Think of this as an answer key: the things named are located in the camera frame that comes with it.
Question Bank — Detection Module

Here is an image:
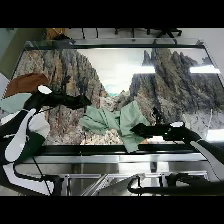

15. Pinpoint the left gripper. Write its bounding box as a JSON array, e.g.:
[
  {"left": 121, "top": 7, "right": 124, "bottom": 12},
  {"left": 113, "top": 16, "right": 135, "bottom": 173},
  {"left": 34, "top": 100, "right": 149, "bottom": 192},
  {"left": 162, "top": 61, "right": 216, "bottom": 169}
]
[{"left": 67, "top": 94, "right": 93, "bottom": 109}]

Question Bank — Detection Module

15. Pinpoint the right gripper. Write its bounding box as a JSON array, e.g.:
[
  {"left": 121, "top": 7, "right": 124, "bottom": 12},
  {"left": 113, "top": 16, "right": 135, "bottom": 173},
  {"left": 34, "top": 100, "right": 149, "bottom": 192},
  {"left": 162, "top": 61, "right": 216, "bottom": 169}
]
[{"left": 143, "top": 123, "right": 170, "bottom": 138}]

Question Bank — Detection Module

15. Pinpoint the light green shirt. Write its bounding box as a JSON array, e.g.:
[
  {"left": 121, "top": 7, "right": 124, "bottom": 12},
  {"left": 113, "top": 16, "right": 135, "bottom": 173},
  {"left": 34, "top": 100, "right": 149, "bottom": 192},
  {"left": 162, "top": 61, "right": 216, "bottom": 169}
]
[{"left": 79, "top": 99, "right": 153, "bottom": 154}]

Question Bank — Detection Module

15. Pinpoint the brown garment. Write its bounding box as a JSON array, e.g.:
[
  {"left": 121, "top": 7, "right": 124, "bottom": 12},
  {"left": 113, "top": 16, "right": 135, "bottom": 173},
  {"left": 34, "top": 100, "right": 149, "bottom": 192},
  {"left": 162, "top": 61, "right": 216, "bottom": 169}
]
[{"left": 3, "top": 72, "right": 50, "bottom": 99}]

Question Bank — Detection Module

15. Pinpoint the dark green garment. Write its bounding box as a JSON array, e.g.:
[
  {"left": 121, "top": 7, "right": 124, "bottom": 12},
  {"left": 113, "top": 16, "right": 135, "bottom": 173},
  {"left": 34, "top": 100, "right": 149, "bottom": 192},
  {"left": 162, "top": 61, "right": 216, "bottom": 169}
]
[{"left": 18, "top": 131, "right": 47, "bottom": 163}]

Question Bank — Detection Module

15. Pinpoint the pale mint garment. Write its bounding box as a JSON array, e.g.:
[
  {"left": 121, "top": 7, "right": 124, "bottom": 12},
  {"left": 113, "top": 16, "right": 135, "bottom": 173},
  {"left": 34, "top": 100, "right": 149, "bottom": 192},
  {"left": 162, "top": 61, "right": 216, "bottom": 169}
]
[{"left": 0, "top": 92, "right": 34, "bottom": 115}]

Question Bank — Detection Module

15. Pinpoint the brown cardboard box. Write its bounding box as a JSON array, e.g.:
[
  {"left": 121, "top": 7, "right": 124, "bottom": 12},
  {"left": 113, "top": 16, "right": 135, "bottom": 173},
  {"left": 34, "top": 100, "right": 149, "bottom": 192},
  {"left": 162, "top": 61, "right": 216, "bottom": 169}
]
[{"left": 45, "top": 27, "right": 67, "bottom": 41}]

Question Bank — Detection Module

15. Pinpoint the black office chair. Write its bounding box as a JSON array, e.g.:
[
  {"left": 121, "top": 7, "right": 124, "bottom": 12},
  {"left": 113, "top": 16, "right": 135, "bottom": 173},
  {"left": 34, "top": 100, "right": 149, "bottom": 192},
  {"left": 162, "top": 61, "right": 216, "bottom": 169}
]
[{"left": 147, "top": 27, "right": 183, "bottom": 40}]

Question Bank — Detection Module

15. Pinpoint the black cable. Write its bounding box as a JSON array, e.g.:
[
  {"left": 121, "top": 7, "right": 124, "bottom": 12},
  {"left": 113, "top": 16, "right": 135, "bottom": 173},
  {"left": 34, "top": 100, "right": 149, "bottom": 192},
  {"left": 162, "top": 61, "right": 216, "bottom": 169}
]
[{"left": 127, "top": 175, "right": 224, "bottom": 197}]

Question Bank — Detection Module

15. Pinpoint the silver frame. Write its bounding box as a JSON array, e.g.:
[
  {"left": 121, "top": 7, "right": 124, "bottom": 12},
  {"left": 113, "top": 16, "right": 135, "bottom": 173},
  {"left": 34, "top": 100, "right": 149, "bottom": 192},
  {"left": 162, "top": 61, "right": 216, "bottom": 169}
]
[{"left": 19, "top": 37, "right": 224, "bottom": 197}]

